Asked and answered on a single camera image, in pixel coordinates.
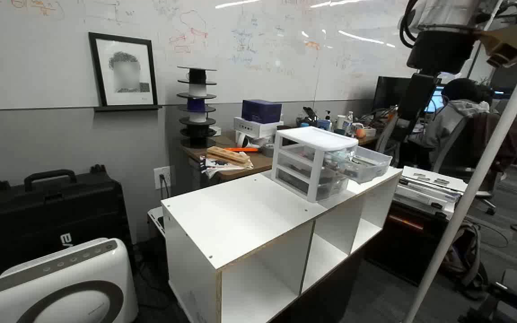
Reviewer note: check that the seated person grey hoodie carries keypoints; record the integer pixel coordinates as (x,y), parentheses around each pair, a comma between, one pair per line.
(452,119)

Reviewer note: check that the black hard carrying case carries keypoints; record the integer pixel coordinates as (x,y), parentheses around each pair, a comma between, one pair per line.
(48,218)

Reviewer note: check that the black computer monitor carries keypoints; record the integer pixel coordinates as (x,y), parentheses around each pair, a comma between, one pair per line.
(393,96)

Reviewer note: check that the black office chair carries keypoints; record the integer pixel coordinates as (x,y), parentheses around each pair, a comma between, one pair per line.
(492,144)

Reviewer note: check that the white paper stack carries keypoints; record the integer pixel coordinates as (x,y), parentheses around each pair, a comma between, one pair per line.
(429,186)

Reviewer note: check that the black framed picture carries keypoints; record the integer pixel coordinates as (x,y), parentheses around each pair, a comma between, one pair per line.
(124,73)

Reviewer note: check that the clear plastic drawer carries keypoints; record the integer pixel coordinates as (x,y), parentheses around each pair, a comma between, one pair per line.
(368,162)

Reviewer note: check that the white PVC pipe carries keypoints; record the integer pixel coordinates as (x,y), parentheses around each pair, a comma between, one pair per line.
(479,173)

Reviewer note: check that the white flat box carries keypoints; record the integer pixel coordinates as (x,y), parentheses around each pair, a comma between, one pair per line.
(255,128)

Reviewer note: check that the brown wooden desk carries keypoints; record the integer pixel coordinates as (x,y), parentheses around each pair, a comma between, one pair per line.
(258,162)

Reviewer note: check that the white air purifier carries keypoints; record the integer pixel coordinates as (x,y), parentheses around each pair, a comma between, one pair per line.
(61,288)

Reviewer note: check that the purple box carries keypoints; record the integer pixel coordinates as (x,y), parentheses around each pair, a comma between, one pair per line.
(260,112)

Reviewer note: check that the black picture ledge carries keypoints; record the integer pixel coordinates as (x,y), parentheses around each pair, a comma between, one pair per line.
(127,109)

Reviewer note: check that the beige box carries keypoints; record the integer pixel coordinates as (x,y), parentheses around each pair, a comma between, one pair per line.
(512,44)

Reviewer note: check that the tan wooden piece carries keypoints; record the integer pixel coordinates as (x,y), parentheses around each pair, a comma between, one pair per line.
(230,157)

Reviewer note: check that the black low cabinet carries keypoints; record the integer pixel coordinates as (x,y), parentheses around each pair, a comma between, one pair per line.
(407,240)

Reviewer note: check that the white wall outlet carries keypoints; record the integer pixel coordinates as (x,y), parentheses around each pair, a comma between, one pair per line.
(161,177)

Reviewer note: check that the stacked filament spool tower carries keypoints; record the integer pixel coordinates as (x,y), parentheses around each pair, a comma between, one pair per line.
(197,109)

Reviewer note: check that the orange tool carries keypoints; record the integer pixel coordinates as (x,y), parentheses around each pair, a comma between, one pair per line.
(246,148)

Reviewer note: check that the white plastic drawer unit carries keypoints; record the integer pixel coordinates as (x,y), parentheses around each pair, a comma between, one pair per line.
(312,139)

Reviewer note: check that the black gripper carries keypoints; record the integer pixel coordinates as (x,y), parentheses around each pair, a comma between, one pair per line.
(443,51)

